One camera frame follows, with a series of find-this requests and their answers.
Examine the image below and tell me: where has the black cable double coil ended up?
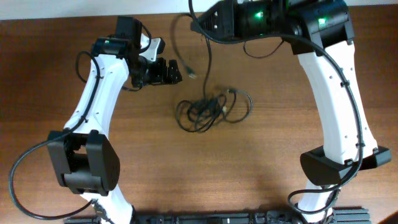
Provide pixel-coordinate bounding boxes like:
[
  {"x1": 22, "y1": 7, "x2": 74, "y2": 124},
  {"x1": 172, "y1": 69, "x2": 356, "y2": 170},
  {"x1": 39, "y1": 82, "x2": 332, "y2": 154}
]
[{"x1": 175, "y1": 93, "x2": 227, "y2": 133}]

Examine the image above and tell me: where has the black cable long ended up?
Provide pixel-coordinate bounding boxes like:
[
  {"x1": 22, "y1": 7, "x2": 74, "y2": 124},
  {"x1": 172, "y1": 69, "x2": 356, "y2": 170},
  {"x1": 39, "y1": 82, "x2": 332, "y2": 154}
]
[{"x1": 170, "y1": 12, "x2": 213, "y2": 100}]

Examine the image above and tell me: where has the black usb cable looped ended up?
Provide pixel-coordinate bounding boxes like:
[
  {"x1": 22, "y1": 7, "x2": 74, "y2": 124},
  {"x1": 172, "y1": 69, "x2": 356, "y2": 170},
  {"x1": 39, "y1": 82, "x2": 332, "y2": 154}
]
[{"x1": 222, "y1": 88, "x2": 254, "y2": 124}]

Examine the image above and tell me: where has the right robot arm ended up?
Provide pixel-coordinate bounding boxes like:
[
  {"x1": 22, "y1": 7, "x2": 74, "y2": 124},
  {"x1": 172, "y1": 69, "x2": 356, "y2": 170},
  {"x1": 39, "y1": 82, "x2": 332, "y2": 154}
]
[{"x1": 191, "y1": 1, "x2": 391, "y2": 223}]

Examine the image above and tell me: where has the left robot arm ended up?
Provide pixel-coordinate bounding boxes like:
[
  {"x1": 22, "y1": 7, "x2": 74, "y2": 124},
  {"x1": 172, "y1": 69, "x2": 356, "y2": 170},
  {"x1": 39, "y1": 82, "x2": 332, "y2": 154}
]
[{"x1": 47, "y1": 16, "x2": 182, "y2": 223}]

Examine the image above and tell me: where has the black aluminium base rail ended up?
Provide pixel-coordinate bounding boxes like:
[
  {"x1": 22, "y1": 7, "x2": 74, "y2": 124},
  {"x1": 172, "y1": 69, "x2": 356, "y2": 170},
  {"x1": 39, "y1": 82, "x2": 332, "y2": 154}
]
[{"x1": 63, "y1": 207, "x2": 371, "y2": 224}]

